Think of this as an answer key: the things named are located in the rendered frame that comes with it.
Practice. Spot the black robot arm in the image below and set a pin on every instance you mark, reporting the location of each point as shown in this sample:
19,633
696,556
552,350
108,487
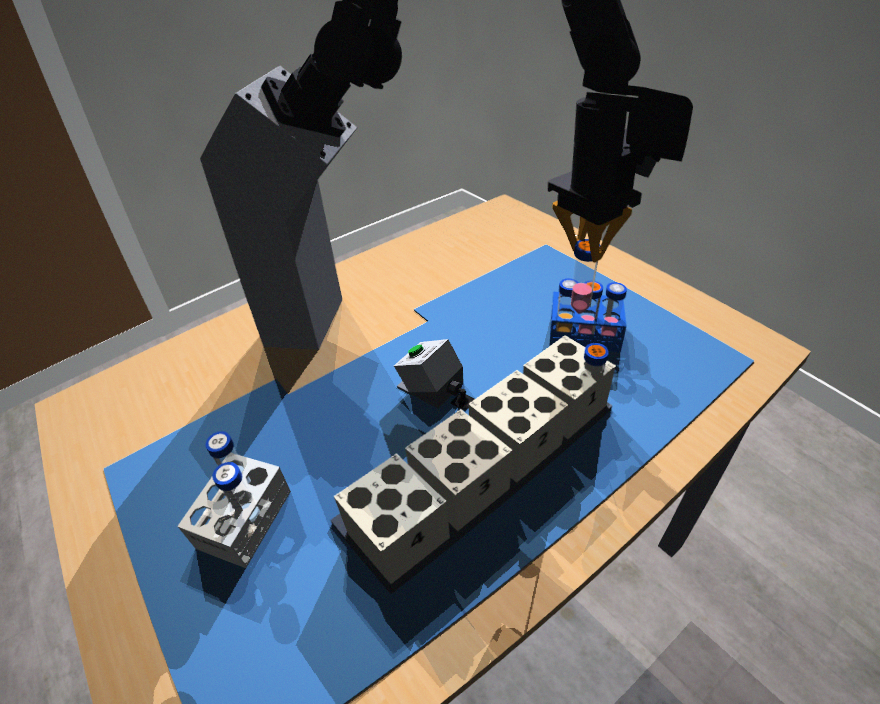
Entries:
347,49

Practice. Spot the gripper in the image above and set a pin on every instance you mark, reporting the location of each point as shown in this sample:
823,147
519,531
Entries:
588,191

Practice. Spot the beige bucket adapter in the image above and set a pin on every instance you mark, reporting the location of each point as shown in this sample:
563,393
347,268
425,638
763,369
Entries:
537,434
474,482
583,404
420,530

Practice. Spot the blue flat mat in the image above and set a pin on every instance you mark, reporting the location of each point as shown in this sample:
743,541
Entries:
307,622

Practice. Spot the blue tube rack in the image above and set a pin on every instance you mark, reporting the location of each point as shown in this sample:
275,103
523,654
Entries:
612,343

